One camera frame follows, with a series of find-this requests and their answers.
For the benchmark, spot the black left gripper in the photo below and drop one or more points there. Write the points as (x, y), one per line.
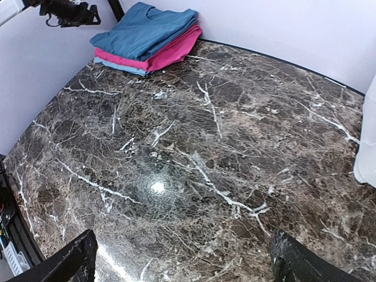
(70, 14)

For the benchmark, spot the left black corner post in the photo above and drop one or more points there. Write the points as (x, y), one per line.
(117, 9)

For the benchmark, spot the white plastic laundry bin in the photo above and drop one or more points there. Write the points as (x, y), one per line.
(364, 166)

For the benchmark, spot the folded light blue shirt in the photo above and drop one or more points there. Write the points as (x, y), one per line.
(127, 69)

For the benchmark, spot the pink trousers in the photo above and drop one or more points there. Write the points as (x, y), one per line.
(173, 52)

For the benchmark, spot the dark blue garment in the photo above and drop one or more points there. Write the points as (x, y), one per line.
(143, 31)

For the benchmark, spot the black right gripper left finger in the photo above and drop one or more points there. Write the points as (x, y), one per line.
(76, 261)

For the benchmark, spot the black curved front rail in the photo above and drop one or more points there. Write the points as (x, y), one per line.
(14, 227)

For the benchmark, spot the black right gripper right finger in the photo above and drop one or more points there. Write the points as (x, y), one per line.
(293, 261)

